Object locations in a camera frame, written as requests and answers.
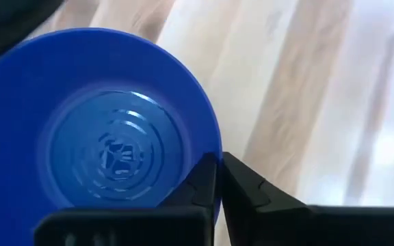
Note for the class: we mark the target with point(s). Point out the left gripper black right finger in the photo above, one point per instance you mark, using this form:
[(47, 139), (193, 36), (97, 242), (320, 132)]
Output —
[(286, 225)]

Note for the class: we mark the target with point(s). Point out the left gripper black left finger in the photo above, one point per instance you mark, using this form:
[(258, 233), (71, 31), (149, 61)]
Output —
[(132, 227)]

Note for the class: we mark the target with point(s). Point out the blue plastic mini bowl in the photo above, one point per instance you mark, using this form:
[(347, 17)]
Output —
[(80, 102)]

